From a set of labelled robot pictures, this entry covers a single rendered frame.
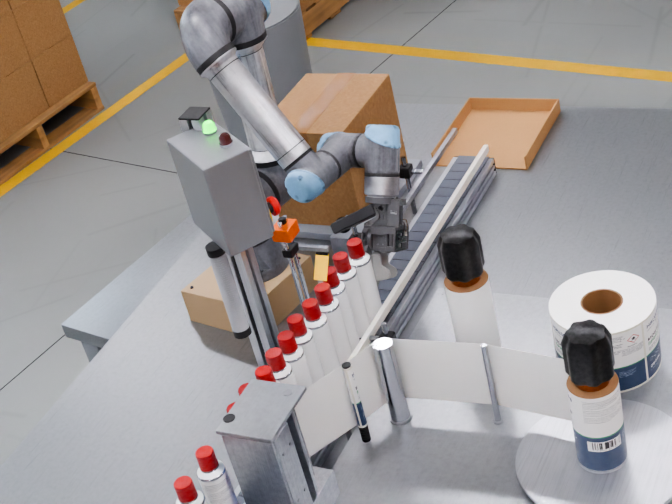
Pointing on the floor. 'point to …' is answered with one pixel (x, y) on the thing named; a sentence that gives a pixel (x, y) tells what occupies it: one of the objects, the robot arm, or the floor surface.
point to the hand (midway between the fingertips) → (370, 287)
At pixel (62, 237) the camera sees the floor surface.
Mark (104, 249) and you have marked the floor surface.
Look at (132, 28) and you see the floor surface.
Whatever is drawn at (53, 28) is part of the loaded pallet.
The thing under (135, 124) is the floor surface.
